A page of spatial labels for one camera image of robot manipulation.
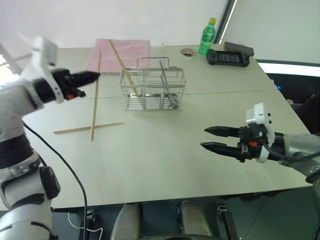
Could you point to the black slanted frame bar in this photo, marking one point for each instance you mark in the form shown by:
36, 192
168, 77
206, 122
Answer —
226, 22

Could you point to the white tape roll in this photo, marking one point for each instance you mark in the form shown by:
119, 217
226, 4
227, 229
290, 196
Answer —
188, 56

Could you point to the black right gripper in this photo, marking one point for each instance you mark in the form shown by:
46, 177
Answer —
250, 140

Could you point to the pink flat folder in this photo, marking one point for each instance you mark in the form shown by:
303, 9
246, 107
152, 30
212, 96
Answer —
125, 53

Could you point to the green plastic bottle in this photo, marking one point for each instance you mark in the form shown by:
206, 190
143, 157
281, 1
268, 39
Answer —
207, 37

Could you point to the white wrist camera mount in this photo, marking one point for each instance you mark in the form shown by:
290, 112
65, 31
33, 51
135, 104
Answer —
261, 116
42, 65

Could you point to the wooden chopstick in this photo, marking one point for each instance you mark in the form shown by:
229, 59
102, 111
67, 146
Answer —
75, 129
119, 59
95, 105

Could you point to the black handheld controller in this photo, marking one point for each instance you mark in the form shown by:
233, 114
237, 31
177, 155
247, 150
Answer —
227, 58

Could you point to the grey rounded leg cover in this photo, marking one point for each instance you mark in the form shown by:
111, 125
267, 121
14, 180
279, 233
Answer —
195, 220
126, 222

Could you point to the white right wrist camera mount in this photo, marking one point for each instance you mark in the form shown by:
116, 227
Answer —
261, 116

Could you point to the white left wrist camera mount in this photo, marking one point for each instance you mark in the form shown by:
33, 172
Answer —
42, 65

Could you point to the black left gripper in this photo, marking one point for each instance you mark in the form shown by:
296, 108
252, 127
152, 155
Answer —
63, 82

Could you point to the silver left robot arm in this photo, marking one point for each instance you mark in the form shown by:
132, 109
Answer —
15, 175

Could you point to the dark office chair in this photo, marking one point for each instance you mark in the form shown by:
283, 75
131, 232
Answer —
300, 100

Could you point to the metal spoon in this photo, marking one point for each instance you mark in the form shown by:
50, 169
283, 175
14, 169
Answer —
173, 102

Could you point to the dark brown block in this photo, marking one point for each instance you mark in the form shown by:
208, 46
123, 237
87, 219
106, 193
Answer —
240, 48

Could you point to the black table leg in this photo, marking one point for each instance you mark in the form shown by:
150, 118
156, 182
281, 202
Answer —
228, 222

